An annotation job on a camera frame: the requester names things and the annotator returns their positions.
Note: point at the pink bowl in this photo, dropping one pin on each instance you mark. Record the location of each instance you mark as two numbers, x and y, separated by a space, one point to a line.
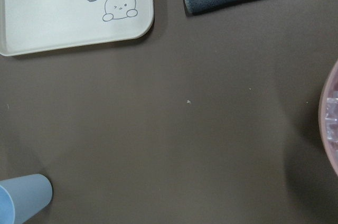
329 87

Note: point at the beige plastic tray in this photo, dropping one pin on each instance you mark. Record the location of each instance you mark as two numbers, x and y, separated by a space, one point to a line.
30 26

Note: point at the clear ice cubes pile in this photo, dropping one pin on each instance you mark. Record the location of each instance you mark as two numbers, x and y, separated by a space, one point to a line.
331 120

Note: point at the blue plastic cup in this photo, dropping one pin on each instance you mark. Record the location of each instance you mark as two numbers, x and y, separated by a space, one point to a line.
24 197

